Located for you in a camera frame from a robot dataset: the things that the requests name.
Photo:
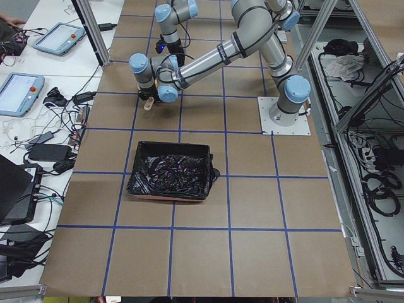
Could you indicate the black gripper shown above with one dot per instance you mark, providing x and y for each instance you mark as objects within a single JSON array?
[{"x": 144, "y": 93}]

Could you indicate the beige plastic dustpan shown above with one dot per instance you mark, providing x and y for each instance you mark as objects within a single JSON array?
[{"x": 149, "y": 104}]

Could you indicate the white crumpled cloth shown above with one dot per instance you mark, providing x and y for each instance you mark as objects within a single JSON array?
[{"x": 345, "y": 67}]

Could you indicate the blue teach pendant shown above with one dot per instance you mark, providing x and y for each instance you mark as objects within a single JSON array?
[
  {"x": 19, "y": 91},
  {"x": 59, "y": 39}
]

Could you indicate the black laptop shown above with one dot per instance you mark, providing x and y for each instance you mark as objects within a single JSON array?
[{"x": 19, "y": 191}]

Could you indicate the aluminium frame post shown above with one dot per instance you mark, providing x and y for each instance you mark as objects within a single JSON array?
[{"x": 87, "y": 18}]

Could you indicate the near blue teach pendant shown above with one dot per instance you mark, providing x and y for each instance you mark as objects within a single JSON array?
[{"x": 19, "y": 91}]

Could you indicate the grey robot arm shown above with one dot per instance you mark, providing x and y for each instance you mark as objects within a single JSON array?
[
  {"x": 162, "y": 78},
  {"x": 173, "y": 13}
]

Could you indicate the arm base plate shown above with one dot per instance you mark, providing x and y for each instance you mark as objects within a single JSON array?
[{"x": 275, "y": 122}]

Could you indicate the black power adapter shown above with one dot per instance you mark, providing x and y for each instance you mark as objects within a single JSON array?
[{"x": 49, "y": 153}]

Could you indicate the far blue teach pendant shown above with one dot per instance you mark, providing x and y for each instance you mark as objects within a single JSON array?
[{"x": 59, "y": 39}]

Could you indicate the bin with black liner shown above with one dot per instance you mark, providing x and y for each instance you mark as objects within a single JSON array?
[{"x": 172, "y": 171}]

